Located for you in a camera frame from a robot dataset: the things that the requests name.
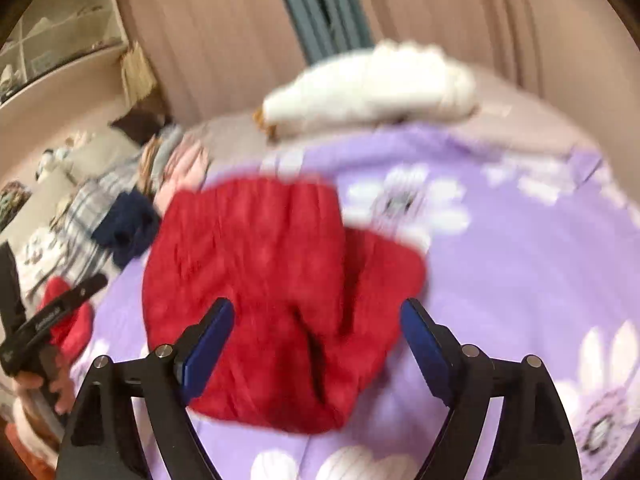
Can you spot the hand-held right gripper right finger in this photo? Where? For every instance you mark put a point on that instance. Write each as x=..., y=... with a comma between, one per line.
x=425, y=360

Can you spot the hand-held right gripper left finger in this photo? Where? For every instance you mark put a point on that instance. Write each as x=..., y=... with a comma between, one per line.
x=210, y=355

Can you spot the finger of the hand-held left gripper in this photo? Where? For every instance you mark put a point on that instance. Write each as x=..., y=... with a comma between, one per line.
x=87, y=292

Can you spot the small red cloth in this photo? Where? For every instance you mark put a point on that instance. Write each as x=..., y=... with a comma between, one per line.
x=70, y=330

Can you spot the red quilted jacket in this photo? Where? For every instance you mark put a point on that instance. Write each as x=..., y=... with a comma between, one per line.
x=270, y=280

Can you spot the person's left hand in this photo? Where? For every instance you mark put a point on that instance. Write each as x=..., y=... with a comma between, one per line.
x=62, y=390

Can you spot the white floral cloth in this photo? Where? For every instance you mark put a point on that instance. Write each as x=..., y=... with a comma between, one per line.
x=42, y=257

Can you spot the navy blue cloth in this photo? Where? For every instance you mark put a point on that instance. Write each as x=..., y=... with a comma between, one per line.
x=127, y=227

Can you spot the grey plaid cloth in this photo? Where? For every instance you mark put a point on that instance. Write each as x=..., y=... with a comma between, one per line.
x=92, y=210

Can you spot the purple floral bed blanket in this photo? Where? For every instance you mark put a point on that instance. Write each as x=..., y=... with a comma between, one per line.
x=500, y=270

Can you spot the pink cloth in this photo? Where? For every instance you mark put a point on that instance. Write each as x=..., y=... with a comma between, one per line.
x=185, y=172

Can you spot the grey knitted cloth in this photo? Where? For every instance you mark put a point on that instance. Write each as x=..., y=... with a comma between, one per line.
x=165, y=152

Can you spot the dark brown cloth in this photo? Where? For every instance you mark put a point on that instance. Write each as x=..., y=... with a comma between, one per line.
x=142, y=125

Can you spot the tan woven bag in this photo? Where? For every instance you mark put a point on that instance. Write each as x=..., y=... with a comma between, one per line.
x=137, y=75

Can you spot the white shelf unit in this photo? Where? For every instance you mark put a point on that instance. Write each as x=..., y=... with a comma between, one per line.
x=70, y=25

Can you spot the white plush toy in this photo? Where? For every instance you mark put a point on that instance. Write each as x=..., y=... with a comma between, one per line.
x=375, y=90

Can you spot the beige curtain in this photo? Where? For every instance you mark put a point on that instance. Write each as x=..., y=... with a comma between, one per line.
x=225, y=35

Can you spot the teal curtain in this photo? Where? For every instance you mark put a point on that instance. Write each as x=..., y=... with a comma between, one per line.
x=322, y=10

